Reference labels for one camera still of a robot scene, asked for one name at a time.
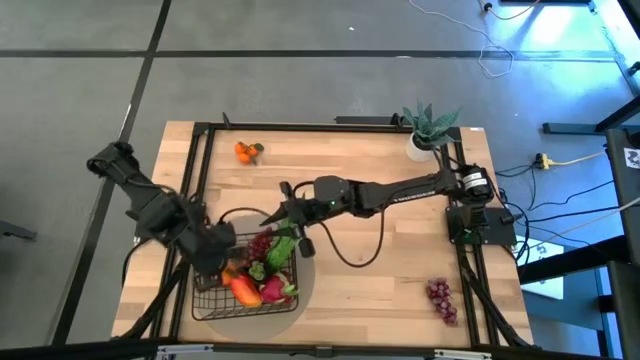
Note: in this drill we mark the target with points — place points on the black bar behind table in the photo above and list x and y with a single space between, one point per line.
365 120

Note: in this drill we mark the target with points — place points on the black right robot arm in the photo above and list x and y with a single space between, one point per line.
410 192

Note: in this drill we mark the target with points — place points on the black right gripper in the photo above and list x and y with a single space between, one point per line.
305 212

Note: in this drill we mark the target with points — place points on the white box on floor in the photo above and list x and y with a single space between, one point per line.
545 287

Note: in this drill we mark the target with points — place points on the black overhead rig bar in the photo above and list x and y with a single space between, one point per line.
75 350

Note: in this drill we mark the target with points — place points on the red grape bunch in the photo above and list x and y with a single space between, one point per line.
440 297
260 246

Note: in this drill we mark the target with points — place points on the leafy tangerine cluster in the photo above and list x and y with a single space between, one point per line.
243 157

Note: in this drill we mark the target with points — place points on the round grey mat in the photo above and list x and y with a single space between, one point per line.
305 290

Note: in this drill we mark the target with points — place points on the white printed tag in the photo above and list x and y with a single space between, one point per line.
632 157

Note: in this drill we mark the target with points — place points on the small green artichoke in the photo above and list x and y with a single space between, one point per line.
257 271

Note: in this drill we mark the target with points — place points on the pink dragon fruit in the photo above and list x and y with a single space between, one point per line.
275 290

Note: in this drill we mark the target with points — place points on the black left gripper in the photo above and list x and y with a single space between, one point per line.
215 247

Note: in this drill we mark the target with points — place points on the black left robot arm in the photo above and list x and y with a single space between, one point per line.
150 210

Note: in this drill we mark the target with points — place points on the black side desk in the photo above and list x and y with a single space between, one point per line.
622 210

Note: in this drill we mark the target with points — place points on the red orange mango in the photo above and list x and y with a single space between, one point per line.
245 292

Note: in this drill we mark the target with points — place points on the green leafy vegetable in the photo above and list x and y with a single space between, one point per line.
280 250

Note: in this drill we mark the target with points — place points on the potted plant in white pot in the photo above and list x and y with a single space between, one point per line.
420 150

